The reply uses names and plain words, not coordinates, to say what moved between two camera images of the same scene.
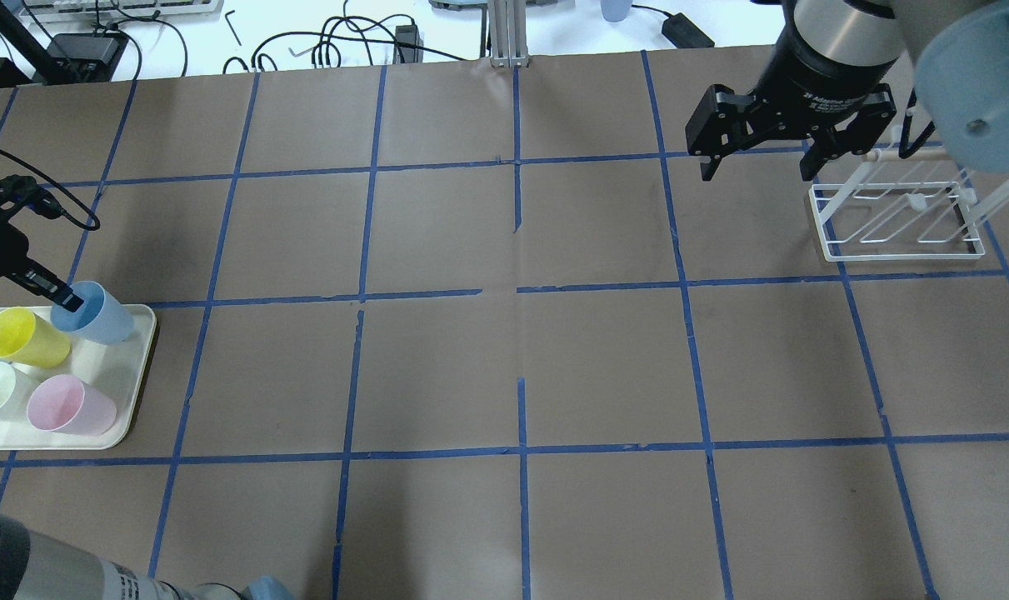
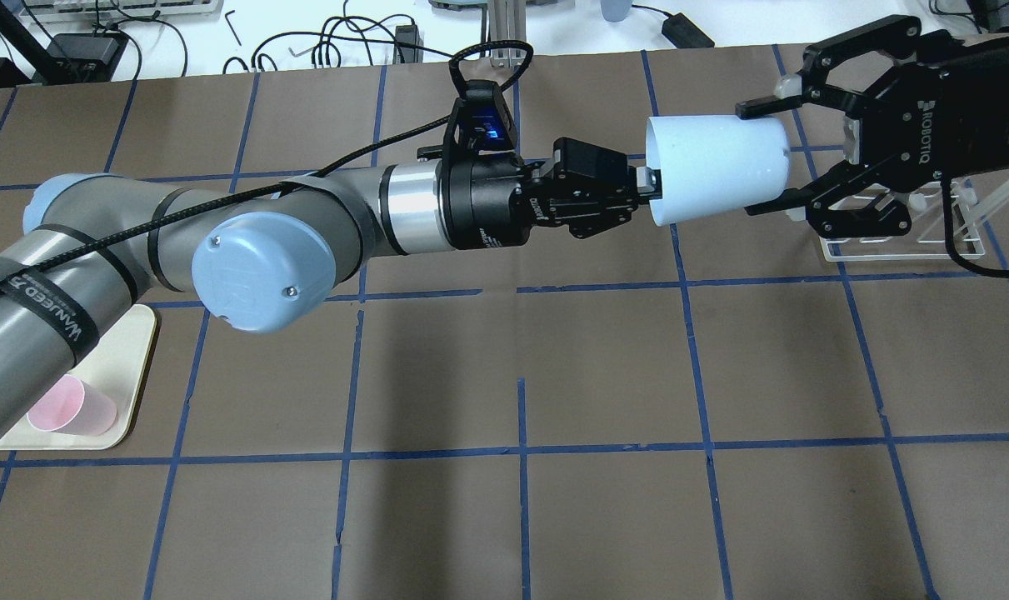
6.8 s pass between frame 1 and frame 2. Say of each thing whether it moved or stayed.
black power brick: stayed
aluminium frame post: stayed
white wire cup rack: stayed
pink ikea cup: stayed
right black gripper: moved
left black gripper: moved
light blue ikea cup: moved
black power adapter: stayed
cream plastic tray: stayed
